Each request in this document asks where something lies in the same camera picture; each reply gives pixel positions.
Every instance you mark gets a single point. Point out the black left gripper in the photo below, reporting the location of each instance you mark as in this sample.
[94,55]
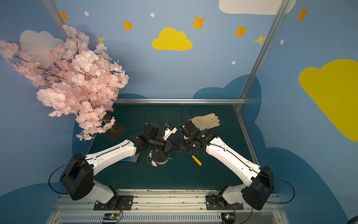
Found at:
[165,144]

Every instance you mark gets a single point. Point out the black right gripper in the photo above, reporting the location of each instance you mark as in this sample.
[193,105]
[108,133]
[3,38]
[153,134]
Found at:
[183,143]

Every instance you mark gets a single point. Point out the yellow handled screwdriver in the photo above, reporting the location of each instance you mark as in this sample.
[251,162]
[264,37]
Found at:
[195,159]

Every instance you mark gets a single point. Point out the white round alarm clock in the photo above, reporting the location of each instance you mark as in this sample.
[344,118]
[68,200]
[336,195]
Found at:
[157,157]

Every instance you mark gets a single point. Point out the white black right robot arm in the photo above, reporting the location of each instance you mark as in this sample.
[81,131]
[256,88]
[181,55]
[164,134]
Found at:
[257,182]

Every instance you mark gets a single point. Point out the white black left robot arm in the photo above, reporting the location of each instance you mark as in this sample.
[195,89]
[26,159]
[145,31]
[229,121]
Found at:
[78,176]

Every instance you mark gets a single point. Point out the cream work glove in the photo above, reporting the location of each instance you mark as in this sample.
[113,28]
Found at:
[206,122]

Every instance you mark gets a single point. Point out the grey blue sock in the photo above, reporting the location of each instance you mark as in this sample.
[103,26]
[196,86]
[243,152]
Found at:
[133,159]

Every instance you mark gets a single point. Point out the right controller circuit board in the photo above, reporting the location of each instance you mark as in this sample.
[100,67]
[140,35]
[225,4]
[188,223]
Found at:
[228,218]

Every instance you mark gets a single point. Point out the controller circuit board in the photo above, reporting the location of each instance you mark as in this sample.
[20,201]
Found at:
[228,218]
[110,218]

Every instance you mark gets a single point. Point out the left controller circuit board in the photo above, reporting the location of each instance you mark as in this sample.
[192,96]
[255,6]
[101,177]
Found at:
[110,218]

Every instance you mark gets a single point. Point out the pink cherry blossom tree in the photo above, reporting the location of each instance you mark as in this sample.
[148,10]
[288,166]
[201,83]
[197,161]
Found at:
[78,80]

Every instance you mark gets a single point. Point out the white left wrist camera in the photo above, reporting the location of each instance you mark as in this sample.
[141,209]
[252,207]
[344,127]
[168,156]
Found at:
[168,131]

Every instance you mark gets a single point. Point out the aluminium back rail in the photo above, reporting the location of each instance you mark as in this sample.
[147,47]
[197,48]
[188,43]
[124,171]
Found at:
[182,101]

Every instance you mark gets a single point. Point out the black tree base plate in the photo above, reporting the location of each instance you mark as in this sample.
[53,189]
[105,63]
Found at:
[116,130]

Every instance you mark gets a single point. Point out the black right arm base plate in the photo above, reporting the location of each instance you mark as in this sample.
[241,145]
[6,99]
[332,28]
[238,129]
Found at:
[214,202]

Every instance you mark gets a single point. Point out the aluminium front mounting rail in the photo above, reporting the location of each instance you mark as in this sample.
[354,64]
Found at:
[165,206]

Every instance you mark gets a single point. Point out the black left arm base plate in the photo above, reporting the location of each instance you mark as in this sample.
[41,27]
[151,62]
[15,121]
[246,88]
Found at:
[123,203]

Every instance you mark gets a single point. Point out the aluminium corner post right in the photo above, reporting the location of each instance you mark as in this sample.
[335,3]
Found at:
[263,51]

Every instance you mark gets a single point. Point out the aluminium corner post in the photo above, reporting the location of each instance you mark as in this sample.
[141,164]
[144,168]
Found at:
[263,51]
[56,15]

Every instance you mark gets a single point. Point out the aluminium corner post left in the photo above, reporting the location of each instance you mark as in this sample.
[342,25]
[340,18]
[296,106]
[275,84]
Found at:
[56,15]

